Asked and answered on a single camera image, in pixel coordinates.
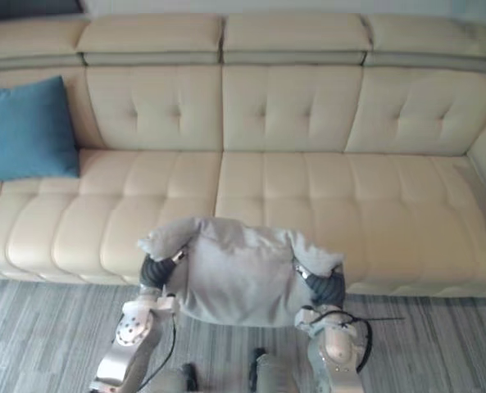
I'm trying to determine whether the dark robot foot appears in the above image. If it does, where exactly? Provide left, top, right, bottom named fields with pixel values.
left=248, top=347, right=266, bottom=384
left=183, top=361, right=198, bottom=393

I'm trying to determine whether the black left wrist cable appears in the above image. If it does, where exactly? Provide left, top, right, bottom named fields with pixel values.
left=142, top=292, right=179, bottom=388

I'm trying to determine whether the silver robot right leg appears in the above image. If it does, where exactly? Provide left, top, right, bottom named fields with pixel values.
left=255, top=353, right=310, bottom=393

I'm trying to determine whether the dark framed wall picture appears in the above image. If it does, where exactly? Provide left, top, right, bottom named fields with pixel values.
left=0, top=0, right=84, bottom=25

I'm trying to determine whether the silver robot left leg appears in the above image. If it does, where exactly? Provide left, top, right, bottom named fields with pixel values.
left=159, top=365, right=188, bottom=393

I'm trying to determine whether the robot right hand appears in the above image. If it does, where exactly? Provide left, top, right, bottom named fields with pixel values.
left=293, top=264, right=347, bottom=308

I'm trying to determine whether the cream leather sofa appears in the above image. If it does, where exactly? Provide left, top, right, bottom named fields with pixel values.
left=0, top=11, right=486, bottom=298

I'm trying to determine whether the dark robot left foot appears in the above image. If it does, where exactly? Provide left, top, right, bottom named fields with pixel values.
left=183, top=361, right=198, bottom=393

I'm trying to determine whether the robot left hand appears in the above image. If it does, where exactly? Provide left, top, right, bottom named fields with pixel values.
left=139, top=249, right=188, bottom=290

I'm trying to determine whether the dark robot right foot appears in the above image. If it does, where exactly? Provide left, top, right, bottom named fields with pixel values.
left=248, top=347, right=266, bottom=384

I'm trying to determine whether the silver robot leg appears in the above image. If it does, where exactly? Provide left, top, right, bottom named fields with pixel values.
left=159, top=365, right=188, bottom=393
left=255, top=353, right=310, bottom=393

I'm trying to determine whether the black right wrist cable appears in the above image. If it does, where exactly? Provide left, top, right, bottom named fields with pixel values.
left=311, top=309, right=406, bottom=374

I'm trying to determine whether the blue square cushion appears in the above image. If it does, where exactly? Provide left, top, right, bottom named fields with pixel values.
left=0, top=75, right=81, bottom=183

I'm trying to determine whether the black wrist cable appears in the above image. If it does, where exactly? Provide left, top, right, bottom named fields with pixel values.
left=142, top=292, right=179, bottom=388
left=311, top=309, right=406, bottom=374

